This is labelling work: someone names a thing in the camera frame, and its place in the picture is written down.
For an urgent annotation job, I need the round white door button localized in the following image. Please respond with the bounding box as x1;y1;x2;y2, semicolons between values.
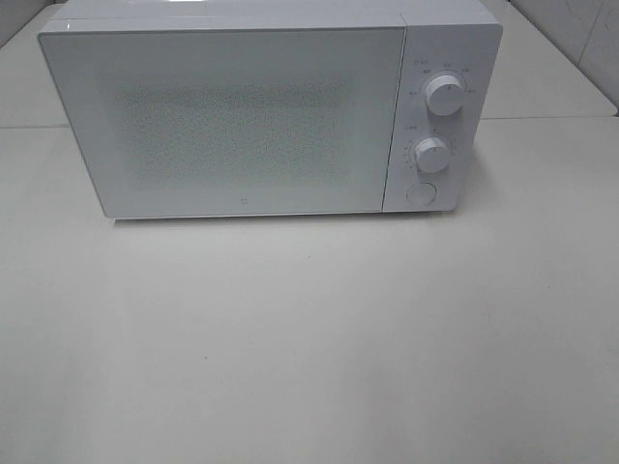
406;182;437;207

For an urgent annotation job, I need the white timer knob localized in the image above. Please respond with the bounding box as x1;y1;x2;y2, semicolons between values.
414;137;452;174

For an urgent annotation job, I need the white microwave door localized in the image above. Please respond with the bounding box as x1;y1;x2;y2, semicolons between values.
40;28;404;219

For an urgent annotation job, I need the upper white power knob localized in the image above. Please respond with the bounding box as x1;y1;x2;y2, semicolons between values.
424;72;466;117

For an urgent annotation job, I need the white microwave oven body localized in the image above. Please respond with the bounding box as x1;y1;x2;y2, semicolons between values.
38;1;503;214

